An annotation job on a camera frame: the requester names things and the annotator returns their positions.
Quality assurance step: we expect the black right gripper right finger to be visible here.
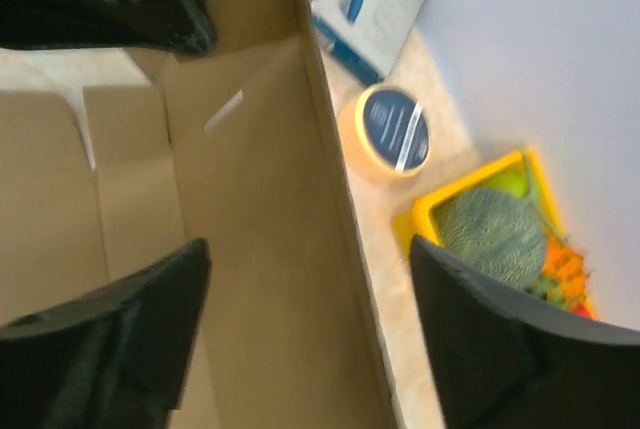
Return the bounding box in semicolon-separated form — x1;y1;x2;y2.
409;236;639;428

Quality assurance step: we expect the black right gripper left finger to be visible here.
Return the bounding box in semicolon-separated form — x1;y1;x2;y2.
1;238;211;428

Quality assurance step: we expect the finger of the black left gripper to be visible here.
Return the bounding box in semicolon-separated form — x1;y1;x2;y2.
1;0;216;56

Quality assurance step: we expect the brown cardboard box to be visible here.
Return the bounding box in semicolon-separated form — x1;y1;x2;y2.
1;0;397;428

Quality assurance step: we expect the razor package box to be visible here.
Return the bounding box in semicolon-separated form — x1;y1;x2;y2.
311;0;424;86

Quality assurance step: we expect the orange pineapple with leaves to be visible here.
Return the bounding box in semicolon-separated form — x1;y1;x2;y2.
526;237;590;317

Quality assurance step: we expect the green netted melon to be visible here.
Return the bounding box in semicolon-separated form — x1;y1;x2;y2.
433;187;547;289

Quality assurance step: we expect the yellow plastic tray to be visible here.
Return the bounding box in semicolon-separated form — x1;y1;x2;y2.
393;148;593;318

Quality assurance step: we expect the green apple with stem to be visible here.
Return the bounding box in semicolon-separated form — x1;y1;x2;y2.
484;169;530;198

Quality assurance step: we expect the yellow tape roll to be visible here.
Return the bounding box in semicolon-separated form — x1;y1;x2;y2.
338;84;430;183

